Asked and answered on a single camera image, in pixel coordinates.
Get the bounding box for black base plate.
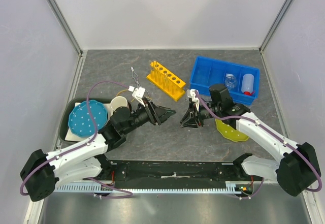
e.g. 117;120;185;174
95;160;262;189

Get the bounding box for plastic wash bottle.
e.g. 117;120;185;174
241;74;254;96

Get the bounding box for green dotted plate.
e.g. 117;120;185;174
215;119;249;142

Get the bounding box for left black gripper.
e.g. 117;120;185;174
123;97;176;135

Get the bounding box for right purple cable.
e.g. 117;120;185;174
194;90;322;201

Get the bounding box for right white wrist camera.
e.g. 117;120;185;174
186;89;200;111

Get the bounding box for dark green tray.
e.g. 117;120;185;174
58;97;133;142

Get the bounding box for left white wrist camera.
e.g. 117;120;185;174
128;85;145;106

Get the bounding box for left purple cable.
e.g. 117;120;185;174
19;81;134;199

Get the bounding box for blue plastic bin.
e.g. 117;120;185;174
190;56;260;106

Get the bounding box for blue dotted plate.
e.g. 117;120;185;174
68;100;110;138

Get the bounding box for purple cable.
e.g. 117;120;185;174
194;90;322;201
19;81;134;199

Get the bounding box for slotted cable duct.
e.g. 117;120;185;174
54;182;241;194

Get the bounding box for clear glass beaker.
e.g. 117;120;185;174
224;73;238;91

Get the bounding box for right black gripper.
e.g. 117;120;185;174
180;101;221;129

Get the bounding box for white cup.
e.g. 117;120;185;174
110;96;128;112

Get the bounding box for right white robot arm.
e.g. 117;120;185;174
180;83;322;197

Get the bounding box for yellow test tube rack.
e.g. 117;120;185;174
147;60;186;102

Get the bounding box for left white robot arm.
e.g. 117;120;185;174
20;101;176;202

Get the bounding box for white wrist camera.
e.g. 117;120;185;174
186;89;200;111
128;85;145;106

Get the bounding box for metal crucible tongs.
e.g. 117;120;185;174
131;67;151;99

